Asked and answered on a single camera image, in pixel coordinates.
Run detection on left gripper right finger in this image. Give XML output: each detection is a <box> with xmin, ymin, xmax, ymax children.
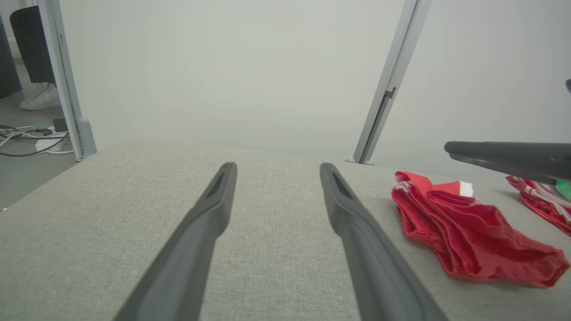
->
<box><xmin>319</xmin><ymin>162</ymin><xmax>448</xmax><ymax>321</ymax></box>

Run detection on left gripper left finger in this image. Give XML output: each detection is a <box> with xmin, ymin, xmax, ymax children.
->
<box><xmin>113</xmin><ymin>162</ymin><xmax>238</xmax><ymax>321</ymax></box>

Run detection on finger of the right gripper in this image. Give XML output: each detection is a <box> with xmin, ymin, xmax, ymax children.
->
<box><xmin>444</xmin><ymin>141</ymin><xmax>571</xmax><ymax>173</ymax></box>
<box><xmin>449</xmin><ymin>154</ymin><xmax>559</xmax><ymax>185</ymax></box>

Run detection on red Bulls basketball jersey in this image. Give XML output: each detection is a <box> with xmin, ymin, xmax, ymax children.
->
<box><xmin>505</xmin><ymin>175</ymin><xmax>571</xmax><ymax>237</ymax></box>

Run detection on red shorts with logo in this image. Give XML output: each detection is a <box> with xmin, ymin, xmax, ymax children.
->
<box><xmin>391</xmin><ymin>171</ymin><xmax>571</xmax><ymax>288</ymax></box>

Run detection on white power strip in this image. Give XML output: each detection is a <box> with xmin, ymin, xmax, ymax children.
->
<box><xmin>34</xmin><ymin>131</ymin><xmax>68</xmax><ymax>152</ymax></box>

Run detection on white sneaker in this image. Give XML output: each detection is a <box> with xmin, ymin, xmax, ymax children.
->
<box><xmin>19</xmin><ymin>83</ymin><xmax>61</xmax><ymax>111</ymax></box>

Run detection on person leg dark trousers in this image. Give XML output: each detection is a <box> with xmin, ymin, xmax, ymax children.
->
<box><xmin>0</xmin><ymin>17</ymin><xmax>22</xmax><ymax>99</ymax></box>
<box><xmin>10</xmin><ymin>5</ymin><xmax>57</xmax><ymax>85</ymax></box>

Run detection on grey partition post with slot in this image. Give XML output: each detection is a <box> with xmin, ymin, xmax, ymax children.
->
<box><xmin>345</xmin><ymin>0</ymin><xmax>434</xmax><ymax>166</ymax></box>

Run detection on power strip with cables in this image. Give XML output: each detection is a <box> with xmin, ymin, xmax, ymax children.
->
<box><xmin>0</xmin><ymin>124</ymin><xmax>75</xmax><ymax>157</ymax></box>

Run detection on plain grey partition post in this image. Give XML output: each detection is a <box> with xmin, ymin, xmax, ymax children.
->
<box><xmin>37</xmin><ymin>0</ymin><xmax>97</xmax><ymax>161</ymax></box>

